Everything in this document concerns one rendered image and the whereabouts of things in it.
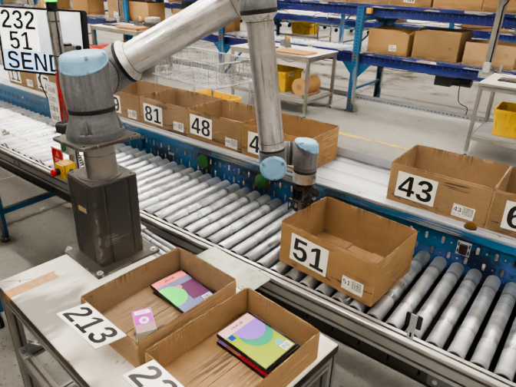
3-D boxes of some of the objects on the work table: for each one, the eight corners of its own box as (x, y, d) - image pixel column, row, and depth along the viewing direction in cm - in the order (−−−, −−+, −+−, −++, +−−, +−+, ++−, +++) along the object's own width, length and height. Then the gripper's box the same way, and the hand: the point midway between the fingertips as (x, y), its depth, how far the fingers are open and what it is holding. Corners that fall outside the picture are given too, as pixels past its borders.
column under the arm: (98, 279, 160) (85, 194, 145) (62, 250, 175) (47, 170, 161) (160, 251, 177) (153, 172, 163) (122, 226, 193) (114, 153, 179)
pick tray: (145, 379, 122) (142, 351, 118) (246, 311, 148) (247, 285, 143) (219, 449, 105) (218, 418, 100) (319, 358, 130) (322, 330, 126)
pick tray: (83, 322, 140) (78, 296, 136) (180, 269, 167) (179, 246, 163) (139, 372, 124) (136, 344, 120) (237, 304, 150) (237, 279, 146)
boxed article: (138, 345, 132) (137, 332, 130) (133, 322, 140) (131, 311, 138) (157, 340, 134) (157, 328, 132) (151, 319, 142) (150, 306, 140)
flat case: (184, 316, 141) (184, 312, 141) (150, 288, 154) (150, 284, 153) (218, 298, 150) (218, 294, 149) (183, 272, 162) (183, 269, 162)
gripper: (286, 183, 177) (283, 230, 186) (306, 189, 172) (302, 238, 181) (299, 176, 183) (296, 223, 192) (319, 182, 178) (314, 229, 187)
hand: (302, 225), depth 188 cm, fingers closed
